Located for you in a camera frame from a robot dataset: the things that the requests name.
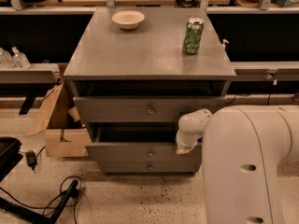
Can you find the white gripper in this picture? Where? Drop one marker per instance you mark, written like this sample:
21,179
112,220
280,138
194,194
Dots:
184,141

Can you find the grey drawer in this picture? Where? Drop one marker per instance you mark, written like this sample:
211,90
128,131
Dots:
102,109
149,167
139,143

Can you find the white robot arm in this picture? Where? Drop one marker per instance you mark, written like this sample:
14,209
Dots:
242,148

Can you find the grey bottom drawer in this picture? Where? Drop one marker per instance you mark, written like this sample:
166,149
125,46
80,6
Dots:
149,167

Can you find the grey wooden drawer cabinet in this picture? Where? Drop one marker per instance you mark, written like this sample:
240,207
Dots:
147,62

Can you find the grey top drawer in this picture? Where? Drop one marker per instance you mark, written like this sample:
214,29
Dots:
102,109

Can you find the open cardboard box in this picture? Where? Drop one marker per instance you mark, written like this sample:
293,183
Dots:
56,117

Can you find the small white pump bottle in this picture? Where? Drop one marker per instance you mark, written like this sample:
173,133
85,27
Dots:
225,43

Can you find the green soda can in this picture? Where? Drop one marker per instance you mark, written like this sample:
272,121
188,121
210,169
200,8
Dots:
194,30

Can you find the white paper bowl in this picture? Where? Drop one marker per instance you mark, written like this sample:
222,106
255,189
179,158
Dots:
128,19

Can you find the black power adapter left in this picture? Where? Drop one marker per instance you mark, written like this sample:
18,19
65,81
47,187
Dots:
31,159

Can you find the black bin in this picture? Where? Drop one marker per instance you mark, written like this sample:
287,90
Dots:
9,155

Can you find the black stand base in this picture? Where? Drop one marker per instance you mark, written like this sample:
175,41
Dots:
57,206

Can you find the clear sanitizer bottle right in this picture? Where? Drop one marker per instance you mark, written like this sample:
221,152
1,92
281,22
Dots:
20,59

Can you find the clear sanitizer bottle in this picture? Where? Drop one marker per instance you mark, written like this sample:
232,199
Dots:
6,59
20,59

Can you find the clear sanitizer bottle left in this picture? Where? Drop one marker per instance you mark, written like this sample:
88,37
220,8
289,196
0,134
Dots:
6,59

